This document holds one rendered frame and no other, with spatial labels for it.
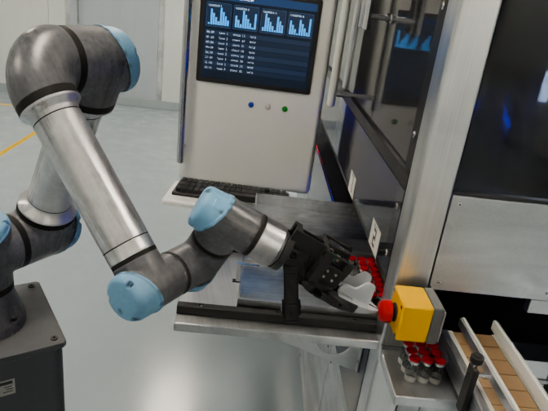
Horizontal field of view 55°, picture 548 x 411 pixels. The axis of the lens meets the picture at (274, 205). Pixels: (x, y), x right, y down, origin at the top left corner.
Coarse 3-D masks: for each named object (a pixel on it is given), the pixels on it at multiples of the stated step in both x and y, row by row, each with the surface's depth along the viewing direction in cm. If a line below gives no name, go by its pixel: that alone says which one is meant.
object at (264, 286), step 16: (368, 256) 131; (256, 272) 123; (272, 272) 124; (240, 288) 110; (256, 288) 117; (272, 288) 117; (240, 304) 106; (256, 304) 106; (272, 304) 106; (304, 304) 107; (320, 304) 114
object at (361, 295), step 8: (344, 288) 89; (352, 288) 89; (360, 288) 89; (368, 288) 89; (344, 296) 89; (352, 296) 89; (360, 296) 89; (368, 296) 90; (360, 304) 90; (368, 304) 90; (360, 312) 90; (368, 312) 91; (376, 312) 92
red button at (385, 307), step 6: (384, 300) 92; (390, 300) 93; (378, 306) 93; (384, 306) 91; (390, 306) 91; (378, 312) 92; (384, 312) 91; (390, 312) 91; (378, 318) 93; (384, 318) 91; (390, 318) 91
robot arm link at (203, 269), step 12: (192, 240) 87; (180, 252) 85; (192, 252) 86; (204, 252) 86; (192, 264) 84; (204, 264) 86; (216, 264) 88; (192, 276) 84; (204, 276) 87; (192, 288) 86
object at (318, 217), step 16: (256, 208) 159; (272, 208) 160; (288, 208) 162; (304, 208) 163; (320, 208) 163; (336, 208) 163; (352, 208) 163; (288, 224) 150; (304, 224) 152; (320, 224) 153; (336, 224) 155; (352, 224) 156; (352, 240) 139
